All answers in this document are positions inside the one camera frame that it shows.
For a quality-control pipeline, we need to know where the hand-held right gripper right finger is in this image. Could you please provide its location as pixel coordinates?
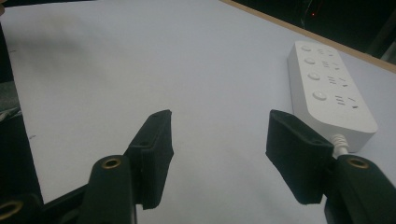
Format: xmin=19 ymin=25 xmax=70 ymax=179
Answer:
xmin=265 ymin=109 xmax=396 ymax=224

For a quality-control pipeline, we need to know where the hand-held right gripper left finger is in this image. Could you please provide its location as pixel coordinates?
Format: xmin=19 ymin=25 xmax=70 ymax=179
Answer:
xmin=78 ymin=109 xmax=175 ymax=224

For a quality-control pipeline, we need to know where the white power strip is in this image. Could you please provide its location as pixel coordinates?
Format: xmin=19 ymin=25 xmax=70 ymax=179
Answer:
xmin=287 ymin=40 xmax=379 ymax=153

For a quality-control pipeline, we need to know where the white power strip cable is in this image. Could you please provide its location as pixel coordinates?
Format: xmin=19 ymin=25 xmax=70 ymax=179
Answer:
xmin=330 ymin=133 xmax=349 ymax=157

